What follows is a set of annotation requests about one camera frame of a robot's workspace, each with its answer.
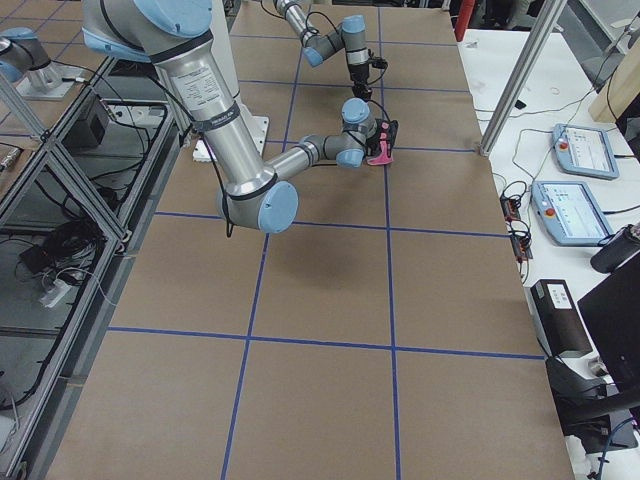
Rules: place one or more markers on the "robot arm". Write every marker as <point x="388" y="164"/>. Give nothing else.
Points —
<point x="176" y="37"/>
<point x="349" y="36"/>

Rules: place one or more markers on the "upper teach pendant tablet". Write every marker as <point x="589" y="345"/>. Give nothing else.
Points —
<point x="584" y="151"/>

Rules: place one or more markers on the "teach pendant tablet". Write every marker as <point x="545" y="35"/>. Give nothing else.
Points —
<point x="569" y="213"/>
<point x="584" y="151"/>

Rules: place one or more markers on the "orange usb hub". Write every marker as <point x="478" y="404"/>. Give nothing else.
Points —
<point x="510" y="208"/>

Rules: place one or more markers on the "black box with label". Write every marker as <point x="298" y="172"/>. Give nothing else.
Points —
<point x="557" y="319"/>

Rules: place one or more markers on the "aluminium frame post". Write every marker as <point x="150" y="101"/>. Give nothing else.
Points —
<point x="528" y="56"/>

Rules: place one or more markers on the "aluminium frame rack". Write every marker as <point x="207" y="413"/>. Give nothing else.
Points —
<point x="75" y="206"/>

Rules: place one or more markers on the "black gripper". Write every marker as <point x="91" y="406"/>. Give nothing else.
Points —
<point x="374" y="144"/>
<point x="359" y="77"/>

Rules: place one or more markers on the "black monitor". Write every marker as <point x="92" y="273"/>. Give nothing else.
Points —
<point x="611" y="314"/>

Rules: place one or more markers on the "red cylinder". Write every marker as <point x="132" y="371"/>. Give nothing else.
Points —
<point x="465" y="14"/>

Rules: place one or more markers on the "pink grey-backed towel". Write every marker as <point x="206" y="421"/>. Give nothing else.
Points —
<point x="381" y="150"/>

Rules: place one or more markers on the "lower teach pendant tablet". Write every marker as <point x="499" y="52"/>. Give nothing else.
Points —
<point x="569" y="213"/>

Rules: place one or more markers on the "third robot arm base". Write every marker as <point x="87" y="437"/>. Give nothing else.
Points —
<point x="24" y="61"/>

